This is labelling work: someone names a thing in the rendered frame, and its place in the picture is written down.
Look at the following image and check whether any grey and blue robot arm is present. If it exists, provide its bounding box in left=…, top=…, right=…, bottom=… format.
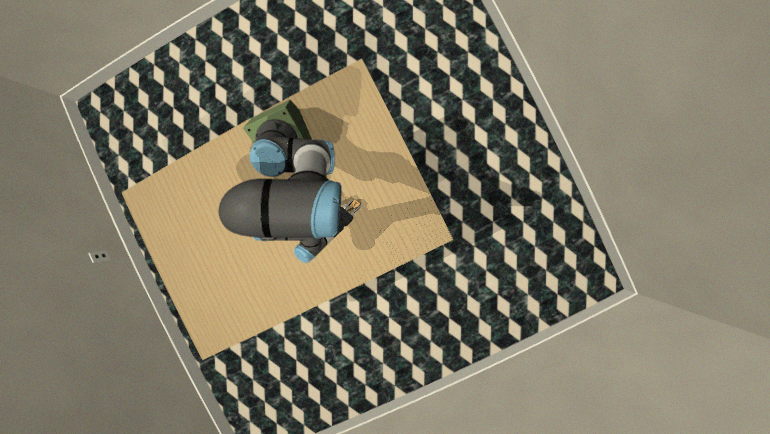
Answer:
left=218, top=119, right=342, bottom=263

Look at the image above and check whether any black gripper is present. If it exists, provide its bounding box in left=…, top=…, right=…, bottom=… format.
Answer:
left=326, top=199, right=361, bottom=245

